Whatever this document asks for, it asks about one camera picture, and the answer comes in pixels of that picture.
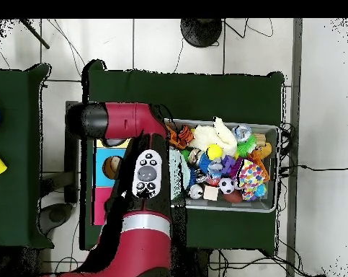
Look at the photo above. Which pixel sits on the wooden box with three holes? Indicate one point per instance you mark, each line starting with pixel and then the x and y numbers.
pixel 101 179

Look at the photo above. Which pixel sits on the black round stand base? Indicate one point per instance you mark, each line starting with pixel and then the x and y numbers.
pixel 202 31

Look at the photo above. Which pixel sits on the shallow clear mesh bin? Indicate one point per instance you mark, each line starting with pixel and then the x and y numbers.
pixel 270 199

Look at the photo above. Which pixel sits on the yellow ball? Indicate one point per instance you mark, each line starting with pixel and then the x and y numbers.
pixel 214 152

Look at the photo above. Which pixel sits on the brown football toy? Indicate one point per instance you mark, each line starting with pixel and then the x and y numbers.
pixel 233 196

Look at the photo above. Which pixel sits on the mint green knitted cloth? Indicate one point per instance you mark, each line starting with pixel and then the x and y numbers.
pixel 182 173

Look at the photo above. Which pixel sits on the grey rounded stand foot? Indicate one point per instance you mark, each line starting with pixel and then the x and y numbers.
pixel 57 215

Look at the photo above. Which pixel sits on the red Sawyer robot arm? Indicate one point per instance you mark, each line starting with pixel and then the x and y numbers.
pixel 124 121

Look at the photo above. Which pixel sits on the multicolour dotted cloth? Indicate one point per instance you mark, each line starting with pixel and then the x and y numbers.
pixel 250 176

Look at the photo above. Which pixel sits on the tan plush toy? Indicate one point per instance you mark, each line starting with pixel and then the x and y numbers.
pixel 264 150

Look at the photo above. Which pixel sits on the black and white soccer ball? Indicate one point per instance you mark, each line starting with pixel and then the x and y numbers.
pixel 227 185

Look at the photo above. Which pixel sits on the black tripod leg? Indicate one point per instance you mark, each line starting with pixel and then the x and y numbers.
pixel 35 34

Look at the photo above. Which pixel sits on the black upright panel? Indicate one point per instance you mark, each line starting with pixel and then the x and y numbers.
pixel 71 173

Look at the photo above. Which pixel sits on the orange tiger plush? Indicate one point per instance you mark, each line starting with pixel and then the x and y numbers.
pixel 183 135

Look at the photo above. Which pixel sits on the green spiky ball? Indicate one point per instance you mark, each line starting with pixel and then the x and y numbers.
pixel 246 146

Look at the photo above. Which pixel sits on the dark green side table cloth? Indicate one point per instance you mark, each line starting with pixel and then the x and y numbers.
pixel 15 129

